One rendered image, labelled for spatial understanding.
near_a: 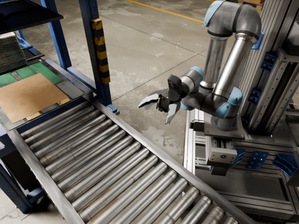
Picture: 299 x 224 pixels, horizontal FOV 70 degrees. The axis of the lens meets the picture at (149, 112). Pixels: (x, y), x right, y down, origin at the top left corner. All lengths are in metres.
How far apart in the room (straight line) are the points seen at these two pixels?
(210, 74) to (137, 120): 1.47
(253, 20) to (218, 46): 0.19
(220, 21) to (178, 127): 1.58
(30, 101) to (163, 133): 1.33
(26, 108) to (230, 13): 1.32
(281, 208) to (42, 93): 1.87
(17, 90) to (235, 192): 1.78
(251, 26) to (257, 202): 1.24
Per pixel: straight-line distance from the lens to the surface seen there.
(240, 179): 1.90
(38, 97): 1.69
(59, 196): 1.11
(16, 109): 1.65
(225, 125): 1.28
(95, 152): 1.20
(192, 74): 0.91
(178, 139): 2.30
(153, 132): 2.35
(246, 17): 1.02
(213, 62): 1.14
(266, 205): 1.84
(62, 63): 2.17
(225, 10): 1.04
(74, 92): 1.65
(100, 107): 1.45
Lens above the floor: 1.72
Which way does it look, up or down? 41 degrees down
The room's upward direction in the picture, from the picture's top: straight up
